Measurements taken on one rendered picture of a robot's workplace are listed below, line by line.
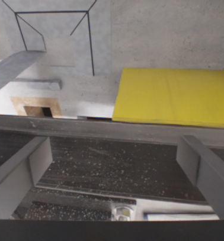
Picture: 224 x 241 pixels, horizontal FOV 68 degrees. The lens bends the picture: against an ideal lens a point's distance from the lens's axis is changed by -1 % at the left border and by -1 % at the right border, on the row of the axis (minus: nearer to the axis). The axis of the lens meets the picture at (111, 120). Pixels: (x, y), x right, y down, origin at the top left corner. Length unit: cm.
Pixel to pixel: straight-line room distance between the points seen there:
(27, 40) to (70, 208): 80
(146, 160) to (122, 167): 8
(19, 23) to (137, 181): 85
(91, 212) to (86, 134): 27
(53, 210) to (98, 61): 68
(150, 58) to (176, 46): 13
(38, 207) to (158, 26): 79
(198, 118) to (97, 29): 57
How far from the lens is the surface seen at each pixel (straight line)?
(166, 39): 87
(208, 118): 61
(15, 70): 82
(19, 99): 126
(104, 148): 57
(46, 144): 16
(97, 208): 44
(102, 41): 87
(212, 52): 93
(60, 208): 47
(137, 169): 52
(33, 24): 96
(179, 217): 45
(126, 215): 41
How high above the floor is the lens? 83
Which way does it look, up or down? 49 degrees down
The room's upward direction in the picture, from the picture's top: 168 degrees counter-clockwise
